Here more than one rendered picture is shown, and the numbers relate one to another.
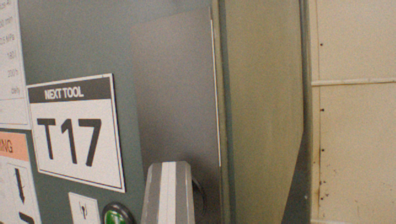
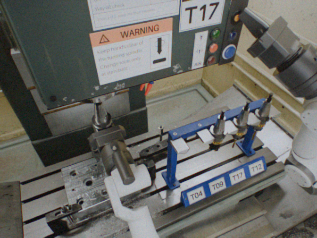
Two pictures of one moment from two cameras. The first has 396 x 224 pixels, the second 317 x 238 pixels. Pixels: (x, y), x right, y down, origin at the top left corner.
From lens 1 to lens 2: 0.55 m
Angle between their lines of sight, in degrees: 60
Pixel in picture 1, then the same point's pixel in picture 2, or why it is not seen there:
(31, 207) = (165, 52)
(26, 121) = (176, 11)
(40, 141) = (184, 18)
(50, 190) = (182, 38)
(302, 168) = not seen: hidden behind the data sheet
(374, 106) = not seen: outside the picture
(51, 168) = (188, 27)
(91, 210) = (205, 35)
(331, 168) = not seen: hidden behind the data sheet
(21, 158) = (165, 30)
